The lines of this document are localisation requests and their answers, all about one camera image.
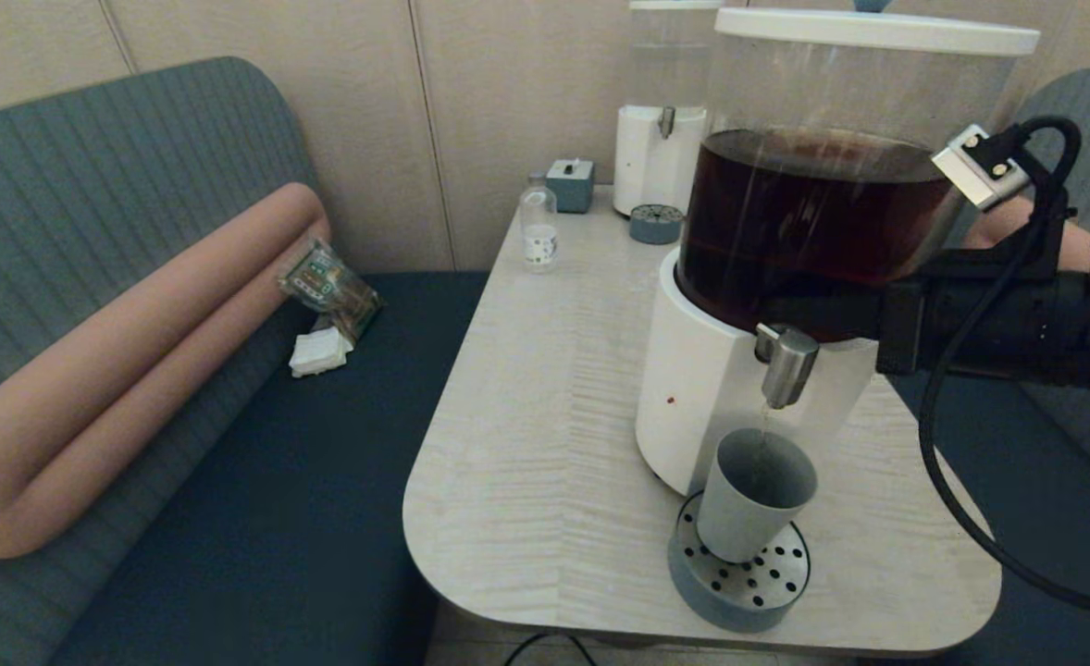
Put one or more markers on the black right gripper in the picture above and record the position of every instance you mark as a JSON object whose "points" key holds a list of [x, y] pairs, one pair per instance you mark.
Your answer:
{"points": [[998, 324]]}

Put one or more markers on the metal dispenser tap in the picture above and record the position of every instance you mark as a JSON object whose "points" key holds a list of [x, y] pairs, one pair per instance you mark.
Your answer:
{"points": [[788, 368]]}

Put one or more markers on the grey plastic cup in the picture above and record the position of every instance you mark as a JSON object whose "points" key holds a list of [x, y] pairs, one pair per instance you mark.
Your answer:
{"points": [[744, 518]]}

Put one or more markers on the white dispenser with dark tea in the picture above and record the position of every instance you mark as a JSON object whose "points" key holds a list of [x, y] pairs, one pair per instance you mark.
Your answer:
{"points": [[721, 407]]}

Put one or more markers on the pink sofa bolster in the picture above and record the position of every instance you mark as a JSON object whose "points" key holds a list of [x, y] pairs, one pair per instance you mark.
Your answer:
{"points": [[994, 231], [138, 342]]}

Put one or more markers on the small blue-grey drip tray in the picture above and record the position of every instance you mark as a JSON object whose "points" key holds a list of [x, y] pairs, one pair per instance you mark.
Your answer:
{"points": [[656, 226]]}

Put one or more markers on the small white water dispenser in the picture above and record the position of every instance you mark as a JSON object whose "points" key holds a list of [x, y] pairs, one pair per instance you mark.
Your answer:
{"points": [[651, 162]]}

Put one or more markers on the white dispenser lid, blue knob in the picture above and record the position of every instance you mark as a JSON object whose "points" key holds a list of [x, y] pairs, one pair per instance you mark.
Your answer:
{"points": [[869, 32]]}

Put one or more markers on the large perforated metal drip tray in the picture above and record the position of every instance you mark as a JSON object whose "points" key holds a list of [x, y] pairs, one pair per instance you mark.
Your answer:
{"points": [[739, 592]]}

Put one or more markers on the small blue-grey box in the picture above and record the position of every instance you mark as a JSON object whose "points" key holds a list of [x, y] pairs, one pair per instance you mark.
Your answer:
{"points": [[570, 189]]}

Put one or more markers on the small glass bottle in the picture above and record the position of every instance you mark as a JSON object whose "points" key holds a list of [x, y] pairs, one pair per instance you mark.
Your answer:
{"points": [[539, 242]]}

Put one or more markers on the blue ribbed sofa bench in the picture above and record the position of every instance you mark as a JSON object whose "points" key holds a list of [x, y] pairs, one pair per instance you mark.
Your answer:
{"points": [[1063, 555], [92, 185]]}

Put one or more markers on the printed snack packet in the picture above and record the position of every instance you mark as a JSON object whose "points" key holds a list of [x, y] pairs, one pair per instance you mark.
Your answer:
{"points": [[328, 285]]}

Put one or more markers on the folded white napkin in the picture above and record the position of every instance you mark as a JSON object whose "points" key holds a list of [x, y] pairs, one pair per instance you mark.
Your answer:
{"points": [[320, 352]]}

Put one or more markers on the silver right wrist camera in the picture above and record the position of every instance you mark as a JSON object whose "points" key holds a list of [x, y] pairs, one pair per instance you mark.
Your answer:
{"points": [[980, 171]]}

